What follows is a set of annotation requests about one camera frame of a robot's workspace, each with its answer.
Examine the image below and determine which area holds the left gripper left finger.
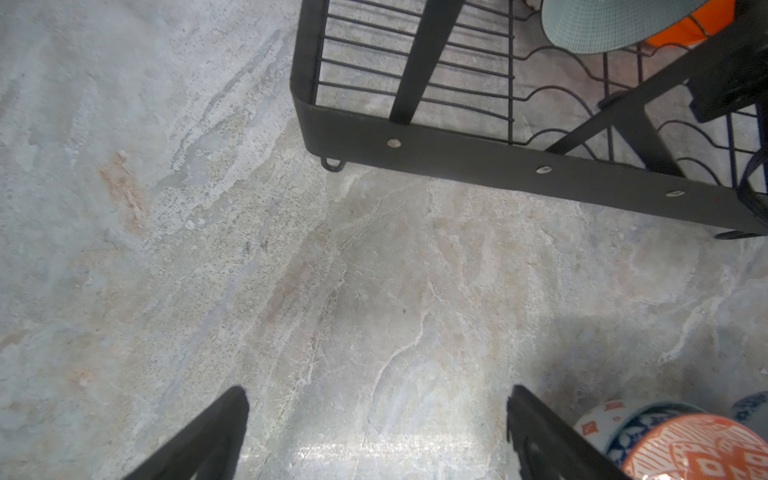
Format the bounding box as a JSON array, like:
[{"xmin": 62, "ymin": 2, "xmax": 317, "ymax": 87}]
[{"xmin": 127, "ymin": 385, "xmax": 249, "ymax": 479}]

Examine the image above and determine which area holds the orange plastic bowl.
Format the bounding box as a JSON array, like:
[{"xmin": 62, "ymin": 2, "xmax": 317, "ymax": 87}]
[{"xmin": 646, "ymin": 0, "xmax": 735, "ymax": 47}]

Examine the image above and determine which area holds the blue white floral bowl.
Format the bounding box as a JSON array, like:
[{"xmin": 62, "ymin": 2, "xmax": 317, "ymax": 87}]
[{"xmin": 730, "ymin": 391, "xmax": 768, "ymax": 442}]

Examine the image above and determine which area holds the mint green ribbed bowl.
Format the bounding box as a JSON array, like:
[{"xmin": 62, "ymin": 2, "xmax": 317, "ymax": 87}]
[{"xmin": 540, "ymin": 0, "xmax": 706, "ymax": 55}]

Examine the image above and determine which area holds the black wire dish rack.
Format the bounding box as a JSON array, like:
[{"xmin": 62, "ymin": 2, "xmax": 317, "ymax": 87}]
[{"xmin": 290, "ymin": 1, "xmax": 767, "ymax": 240}]

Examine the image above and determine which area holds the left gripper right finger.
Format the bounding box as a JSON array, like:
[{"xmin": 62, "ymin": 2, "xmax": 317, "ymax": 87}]
[{"xmin": 506, "ymin": 384, "xmax": 628, "ymax": 480}]

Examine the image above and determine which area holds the red orange patterned bowl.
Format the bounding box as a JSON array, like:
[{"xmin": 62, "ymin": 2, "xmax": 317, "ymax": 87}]
[{"xmin": 574, "ymin": 399, "xmax": 767, "ymax": 480}]

